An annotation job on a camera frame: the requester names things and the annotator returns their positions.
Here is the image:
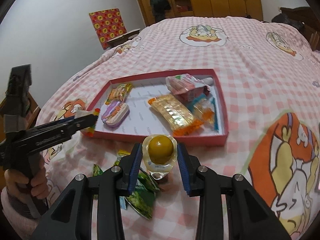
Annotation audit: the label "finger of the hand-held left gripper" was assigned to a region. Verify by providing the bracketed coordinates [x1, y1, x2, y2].
[35, 116, 76, 131]
[37, 114, 98, 152]

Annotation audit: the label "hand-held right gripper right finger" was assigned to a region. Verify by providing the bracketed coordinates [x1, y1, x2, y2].
[177, 142, 292, 240]

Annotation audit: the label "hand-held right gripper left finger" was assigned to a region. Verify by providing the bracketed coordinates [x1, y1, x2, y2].
[31, 142, 143, 240]

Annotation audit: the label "colourful gummy packet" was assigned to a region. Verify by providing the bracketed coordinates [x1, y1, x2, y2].
[75, 107, 101, 137]

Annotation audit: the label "yellow jelly cup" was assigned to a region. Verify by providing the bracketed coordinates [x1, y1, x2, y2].
[140, 134, 178, 180]

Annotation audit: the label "pink purple snack packet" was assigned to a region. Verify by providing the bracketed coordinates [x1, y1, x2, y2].
[101, 100, 130, 128]

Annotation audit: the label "small orange snack packet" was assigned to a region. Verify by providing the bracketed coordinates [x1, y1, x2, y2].
[104, 83, 133, 105]

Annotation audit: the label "yellow packet with orange ends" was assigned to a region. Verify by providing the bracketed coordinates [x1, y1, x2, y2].
[147, 94, 204, 136]

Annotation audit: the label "clear blue-edged snack packet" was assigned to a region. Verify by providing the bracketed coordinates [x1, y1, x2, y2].
[186, 96, 220, 132]

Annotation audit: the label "shallow pink cardboard box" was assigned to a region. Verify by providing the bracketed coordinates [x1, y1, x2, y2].
[85, 69, 229, 147]

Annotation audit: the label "white pink peach jelly pouch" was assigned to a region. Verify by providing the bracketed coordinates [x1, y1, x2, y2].
[165, 73, 214, 102]

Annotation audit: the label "person's left forearm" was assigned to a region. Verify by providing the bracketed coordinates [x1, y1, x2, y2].
[0, 187, 38, 240]

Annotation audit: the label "person's left hand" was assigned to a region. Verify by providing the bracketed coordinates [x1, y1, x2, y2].
[4, 155, 49, 202]

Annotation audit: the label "wooden bedside cabinet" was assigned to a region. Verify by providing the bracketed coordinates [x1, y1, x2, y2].
[0, 91, 42, 130]

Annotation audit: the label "light green pea packet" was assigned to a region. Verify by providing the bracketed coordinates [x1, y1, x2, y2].
[114, 149, 132, 167]

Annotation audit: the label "dark green pea packet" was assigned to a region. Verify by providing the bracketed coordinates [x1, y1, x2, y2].
[125, 167, 160, 220]

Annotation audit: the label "green packet with red logo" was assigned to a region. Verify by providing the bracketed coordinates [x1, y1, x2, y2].
[93, 164, 104, 180]

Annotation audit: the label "chair with red patterned cover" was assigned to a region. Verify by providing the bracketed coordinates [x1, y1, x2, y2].
[89, 8, 142, 50]

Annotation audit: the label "hanging dark clothes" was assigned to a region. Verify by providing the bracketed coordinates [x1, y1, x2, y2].
[142, 0, 172, 23]

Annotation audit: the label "dark cloth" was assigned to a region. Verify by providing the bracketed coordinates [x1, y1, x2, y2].
[271, 12, 304, 30]

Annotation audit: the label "dark wooden headboard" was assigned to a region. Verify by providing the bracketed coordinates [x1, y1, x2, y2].
[279, 6, 320, 53]

